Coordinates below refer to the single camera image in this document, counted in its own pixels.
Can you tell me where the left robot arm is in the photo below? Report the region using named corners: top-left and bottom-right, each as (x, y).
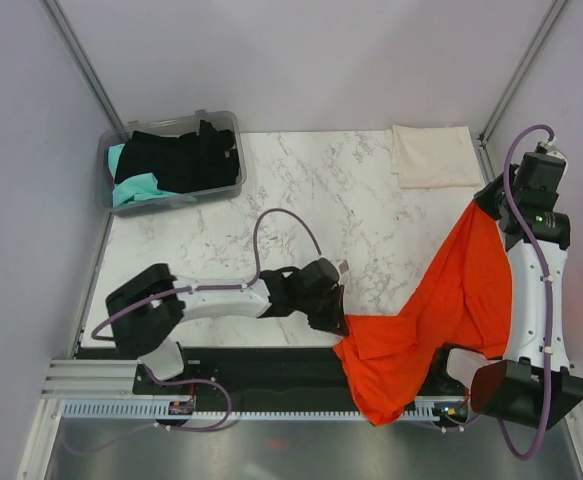
top-left (104, 258), bottom-right (349, 393)

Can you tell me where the cream folded cloth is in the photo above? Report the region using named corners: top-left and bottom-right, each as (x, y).
top-left (387, 125), bottom-right (482, 189)

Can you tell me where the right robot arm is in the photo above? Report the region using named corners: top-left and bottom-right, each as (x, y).
top-left (428, 149), bottom-right (583, 428)

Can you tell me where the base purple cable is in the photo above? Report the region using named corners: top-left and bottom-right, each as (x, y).
top-left (145, 374), bottom-right (235, 434)
top-left (430, 409), bottom-right (482, 435)

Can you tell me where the teal garment in bin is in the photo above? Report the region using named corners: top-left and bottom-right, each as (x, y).
top-left (107, 144), bottom-right (175, 207)

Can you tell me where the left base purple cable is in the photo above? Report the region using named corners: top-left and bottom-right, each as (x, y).
top-left (145, 374), bottom-right (235, 434)

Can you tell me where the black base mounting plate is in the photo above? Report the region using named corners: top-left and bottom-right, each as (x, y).
top-left (75, 342), bottom-right (472, 414)

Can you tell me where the clear plastic storage bin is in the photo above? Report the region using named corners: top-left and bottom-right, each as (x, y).
top-left (97, 110), bottom-right (247, 217)

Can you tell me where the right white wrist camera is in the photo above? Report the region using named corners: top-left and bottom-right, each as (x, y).
top-left (535, 141), bottom-right (567, 162)

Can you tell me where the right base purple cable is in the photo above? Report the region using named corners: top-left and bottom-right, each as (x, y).
top-left (430, 409), bottom-right (482, 435)

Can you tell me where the orange t-shirt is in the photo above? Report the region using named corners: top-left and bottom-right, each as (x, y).
top-left (334, 203), bottom-right (512, 426)

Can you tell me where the aluminium frame post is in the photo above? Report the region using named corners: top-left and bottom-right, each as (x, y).
top-left (39, 0), bottom-right (129, 140)
top-left (477, 0), bottom-right (572, 146)

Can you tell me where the left aluminium frame post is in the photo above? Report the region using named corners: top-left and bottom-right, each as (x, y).
top-left (39, 0), bottom-right (129, 140)

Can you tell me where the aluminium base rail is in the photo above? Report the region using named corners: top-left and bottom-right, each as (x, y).
top-left (41, 360), bottom-right (138, 399)

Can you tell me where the white slotted cable duct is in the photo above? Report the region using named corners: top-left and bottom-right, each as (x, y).
top-left (60, 396), bottom-right (472, 422)

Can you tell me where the right aluminium frame post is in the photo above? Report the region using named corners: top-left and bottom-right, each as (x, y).
top-left (477, 0), bottom-right (572, 146)

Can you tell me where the black garment in bin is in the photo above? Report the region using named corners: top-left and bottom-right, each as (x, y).
top-left (115, 120), bottom-right (240, 194)

